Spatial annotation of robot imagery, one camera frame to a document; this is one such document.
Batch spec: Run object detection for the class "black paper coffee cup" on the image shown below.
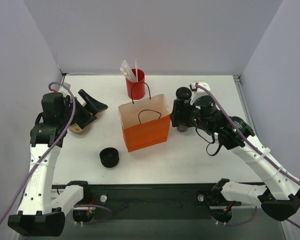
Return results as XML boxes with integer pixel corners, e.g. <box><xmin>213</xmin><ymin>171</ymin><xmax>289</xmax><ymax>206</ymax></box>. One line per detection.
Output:
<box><xmin>177</xmin><ymin>125</ymin><xmax>188</xmax><ymax>132</ymax></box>

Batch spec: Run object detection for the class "black cup lid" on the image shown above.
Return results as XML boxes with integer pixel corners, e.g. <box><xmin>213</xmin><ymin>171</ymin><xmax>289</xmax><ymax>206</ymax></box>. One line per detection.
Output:
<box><xmin>175</xmin><ymin>87</ymin><xmax>192</xmax><ymax>100</ymax></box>

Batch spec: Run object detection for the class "orange paper bag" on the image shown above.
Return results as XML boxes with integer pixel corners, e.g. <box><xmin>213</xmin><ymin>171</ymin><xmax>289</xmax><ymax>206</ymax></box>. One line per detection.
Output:
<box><xmin>118</xmin><ymin>94</ymin><xmax>171</xmax><ymax>152</ymax></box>

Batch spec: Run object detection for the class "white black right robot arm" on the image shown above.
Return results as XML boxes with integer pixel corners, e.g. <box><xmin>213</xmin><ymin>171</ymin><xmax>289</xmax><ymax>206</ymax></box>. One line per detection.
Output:
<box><xmin>170</xmin><ymin>93</ymin><xmax>300</xmax><ymax>222</ymax></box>

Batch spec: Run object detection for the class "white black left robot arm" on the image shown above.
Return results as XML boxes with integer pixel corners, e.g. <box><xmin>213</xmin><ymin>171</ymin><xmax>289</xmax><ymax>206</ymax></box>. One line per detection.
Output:
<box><xmin>7</xmin><ymin>89</ymin><xmax>108</xmax><ymax>237</ymax></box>

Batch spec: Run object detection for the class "red cylindrical straw holder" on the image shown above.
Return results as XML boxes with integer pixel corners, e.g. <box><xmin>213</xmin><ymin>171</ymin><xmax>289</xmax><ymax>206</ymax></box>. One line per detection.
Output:
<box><xmin>125</xmin><ymin>69</ymin><xmax>145</xmax><ymax>100</ymax></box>

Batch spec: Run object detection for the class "stack of black lids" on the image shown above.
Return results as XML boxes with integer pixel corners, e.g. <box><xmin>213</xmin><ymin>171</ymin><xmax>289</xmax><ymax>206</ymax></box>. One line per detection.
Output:
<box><xmin>99</xmin><ymin>147</ymin><xmax>120</xmax><ymax>168</ymax></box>

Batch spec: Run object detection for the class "white wrapped straw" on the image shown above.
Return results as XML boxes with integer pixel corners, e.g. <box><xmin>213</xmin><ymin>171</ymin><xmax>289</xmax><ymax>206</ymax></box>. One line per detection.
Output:
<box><xmin>134</xmin><ymin>59</ymin><xmax>139</xmax><ymax>82</ymax></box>

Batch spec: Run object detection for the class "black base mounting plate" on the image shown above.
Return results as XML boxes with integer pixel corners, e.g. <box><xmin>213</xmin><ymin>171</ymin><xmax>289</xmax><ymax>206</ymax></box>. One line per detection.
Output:
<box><xmin>62</xmin><ymin>183</ymin><xmax>241</xmax><ymax>221</ymax></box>

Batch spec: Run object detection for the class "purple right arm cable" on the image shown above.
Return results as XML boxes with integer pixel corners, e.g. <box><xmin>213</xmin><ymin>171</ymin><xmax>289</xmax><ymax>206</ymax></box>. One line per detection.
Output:
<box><xmin>194</xmin><ymin>83</ymin><xmax>300</xmax><ymax>233</ymax></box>

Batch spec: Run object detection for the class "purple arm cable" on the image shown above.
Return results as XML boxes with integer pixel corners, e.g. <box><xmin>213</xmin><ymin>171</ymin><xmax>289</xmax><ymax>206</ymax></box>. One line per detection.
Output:
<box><xmin>0</xmin><ymin>81</ymin><xmax>112</xmax><ymax>240</ymax></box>
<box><xmin>194</xmin><ymin>83</ymin><xmax>300</xmax><ymax>233</ymax></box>

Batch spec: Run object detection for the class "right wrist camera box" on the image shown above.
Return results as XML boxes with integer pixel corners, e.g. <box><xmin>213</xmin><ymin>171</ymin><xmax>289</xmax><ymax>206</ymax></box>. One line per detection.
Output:
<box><xmin>189</xmin><ymin>81</ymin><xmax>211</xmax><ymax>103</ymax></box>

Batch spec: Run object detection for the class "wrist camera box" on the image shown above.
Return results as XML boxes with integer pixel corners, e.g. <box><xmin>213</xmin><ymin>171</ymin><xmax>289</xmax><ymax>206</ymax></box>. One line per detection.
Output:
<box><xmin>58</xmin><ymin>82</ymin><xmax>71</xmax><ymax>98</ymax></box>
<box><xmin>189</xmin><ymin>81</ymin><xmax>211</xmax><ymax>103</ymax></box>

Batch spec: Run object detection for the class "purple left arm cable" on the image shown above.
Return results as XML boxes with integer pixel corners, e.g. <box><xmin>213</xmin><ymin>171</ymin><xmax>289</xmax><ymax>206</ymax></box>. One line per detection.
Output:
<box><xmin>0</xmin><ymin>81</ymin><xmax>112</xmax><ymax>240</ymax></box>

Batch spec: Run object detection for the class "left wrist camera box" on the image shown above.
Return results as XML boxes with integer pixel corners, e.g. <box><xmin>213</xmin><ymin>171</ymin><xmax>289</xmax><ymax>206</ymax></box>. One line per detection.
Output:
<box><xmin>58</xmin><ymin>82</ymin><xmax>71</xmax><ymax>98</ymax></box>

